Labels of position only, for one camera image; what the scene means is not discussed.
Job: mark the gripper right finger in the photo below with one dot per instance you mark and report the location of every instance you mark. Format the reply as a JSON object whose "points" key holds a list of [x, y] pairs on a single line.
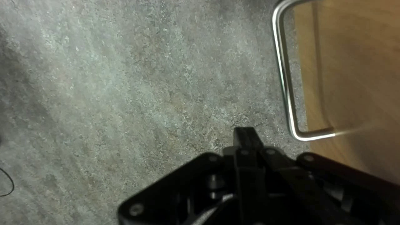
{"points": [[312, 193]]}

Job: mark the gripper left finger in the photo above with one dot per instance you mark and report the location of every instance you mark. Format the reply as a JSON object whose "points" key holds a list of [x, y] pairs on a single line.
{"points": [[175, 187]]}

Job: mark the wooden drawer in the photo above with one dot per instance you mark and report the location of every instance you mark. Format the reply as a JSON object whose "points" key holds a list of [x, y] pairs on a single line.
{"points": [[353, 68]]}

